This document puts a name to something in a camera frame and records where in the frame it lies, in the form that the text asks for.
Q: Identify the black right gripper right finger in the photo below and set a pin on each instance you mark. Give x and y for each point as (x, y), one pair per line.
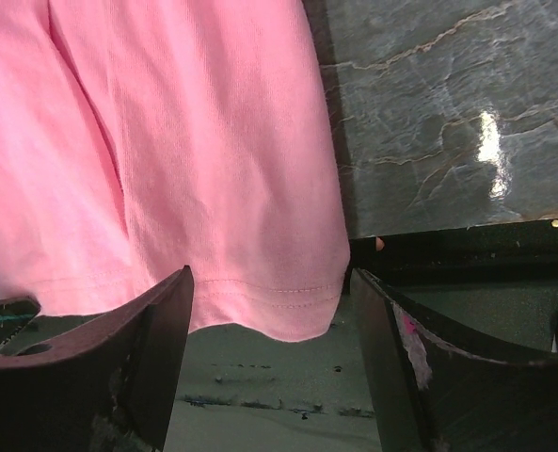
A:
(439, 385)

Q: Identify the pink t shirt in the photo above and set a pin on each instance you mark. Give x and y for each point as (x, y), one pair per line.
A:
(140, 137)

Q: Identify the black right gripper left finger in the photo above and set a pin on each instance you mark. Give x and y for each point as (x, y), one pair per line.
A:
(106, 385)

